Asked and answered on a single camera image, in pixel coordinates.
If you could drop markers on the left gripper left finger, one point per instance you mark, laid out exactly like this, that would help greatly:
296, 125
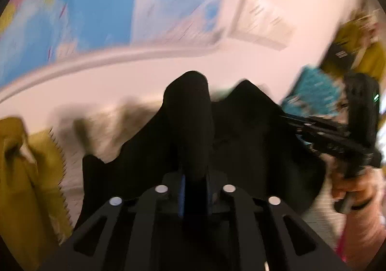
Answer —
140, 234

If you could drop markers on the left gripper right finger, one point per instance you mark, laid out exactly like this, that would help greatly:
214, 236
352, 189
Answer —
261, 234

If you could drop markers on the black button coat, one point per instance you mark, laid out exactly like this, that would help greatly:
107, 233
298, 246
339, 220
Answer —
243, 135

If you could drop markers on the person's right hand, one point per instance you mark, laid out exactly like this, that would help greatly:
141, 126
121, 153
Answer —
362, 188

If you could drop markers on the blue perforated hanging organizer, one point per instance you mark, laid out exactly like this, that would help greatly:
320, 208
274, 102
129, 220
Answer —
313, 94

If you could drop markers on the yellow hanging garment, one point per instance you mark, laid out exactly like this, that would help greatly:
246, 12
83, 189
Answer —
359, 37

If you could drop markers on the black handbag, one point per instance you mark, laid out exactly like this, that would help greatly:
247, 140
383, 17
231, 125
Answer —
337, 61

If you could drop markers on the mustard brown garment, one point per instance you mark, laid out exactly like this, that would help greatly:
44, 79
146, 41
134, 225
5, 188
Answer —
34, 216

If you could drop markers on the patterned patchwork bedspread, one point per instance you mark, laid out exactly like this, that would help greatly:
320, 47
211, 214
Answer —
100, 131

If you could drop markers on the middle white wall socket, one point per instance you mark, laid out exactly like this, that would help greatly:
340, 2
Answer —
280, 29

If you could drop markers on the white wall socket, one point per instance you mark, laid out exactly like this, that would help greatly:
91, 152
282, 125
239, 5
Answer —
280, 29
251, 21

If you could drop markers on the left white wall socket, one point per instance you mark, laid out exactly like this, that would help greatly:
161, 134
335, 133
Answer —
251, 21

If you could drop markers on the colourful wall map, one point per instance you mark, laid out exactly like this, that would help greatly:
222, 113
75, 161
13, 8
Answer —
37, 33

